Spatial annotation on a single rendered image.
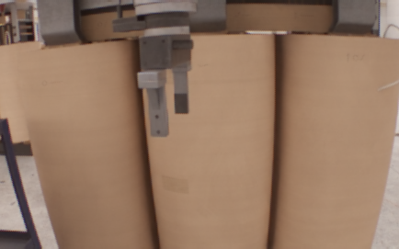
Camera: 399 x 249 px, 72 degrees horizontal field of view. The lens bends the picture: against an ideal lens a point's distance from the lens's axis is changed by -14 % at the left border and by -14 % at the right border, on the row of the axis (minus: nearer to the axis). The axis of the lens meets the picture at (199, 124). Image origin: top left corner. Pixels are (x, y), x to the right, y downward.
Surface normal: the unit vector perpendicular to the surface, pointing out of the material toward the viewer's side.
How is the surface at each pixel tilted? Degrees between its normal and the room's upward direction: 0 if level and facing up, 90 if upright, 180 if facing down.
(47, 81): 90
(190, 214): 90
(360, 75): 90
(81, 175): 90
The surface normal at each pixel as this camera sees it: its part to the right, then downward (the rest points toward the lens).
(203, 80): -0.06, 0.29
